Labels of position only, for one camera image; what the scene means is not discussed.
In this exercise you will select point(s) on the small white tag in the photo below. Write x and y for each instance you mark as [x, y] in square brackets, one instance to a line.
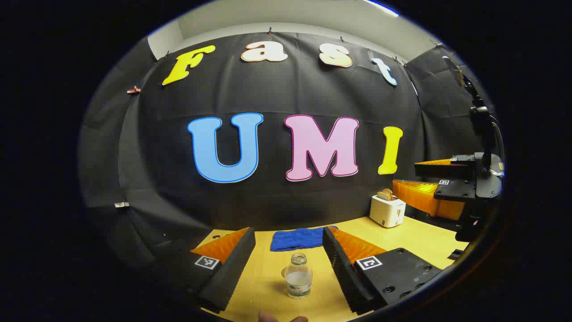
[121, 205]

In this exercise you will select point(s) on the black backdrop cloth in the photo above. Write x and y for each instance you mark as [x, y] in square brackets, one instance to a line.
[268, 89]

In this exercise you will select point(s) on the small black object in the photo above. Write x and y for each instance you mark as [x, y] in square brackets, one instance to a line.
[456, 254]

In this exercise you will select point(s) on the small red clip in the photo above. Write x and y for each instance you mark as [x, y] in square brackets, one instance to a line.
[133, 90]

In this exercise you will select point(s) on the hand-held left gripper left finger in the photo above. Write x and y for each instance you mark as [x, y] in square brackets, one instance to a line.
[232, 273]

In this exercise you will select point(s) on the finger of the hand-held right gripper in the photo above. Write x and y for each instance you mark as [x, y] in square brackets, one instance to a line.
[456, 191]
[442, 170]

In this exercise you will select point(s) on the toast slices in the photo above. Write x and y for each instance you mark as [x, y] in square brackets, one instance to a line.
[386, 195]

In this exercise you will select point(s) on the blue folded towel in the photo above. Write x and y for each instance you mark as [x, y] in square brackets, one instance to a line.
[295, 239]

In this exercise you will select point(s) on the clear plastic water bottle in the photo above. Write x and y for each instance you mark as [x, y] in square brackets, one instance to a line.
[298, 279]

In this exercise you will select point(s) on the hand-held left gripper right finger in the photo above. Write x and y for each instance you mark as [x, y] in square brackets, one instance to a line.
[342, 273]

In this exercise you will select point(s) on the white toaster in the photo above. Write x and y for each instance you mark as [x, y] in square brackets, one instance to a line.
[386, 212]

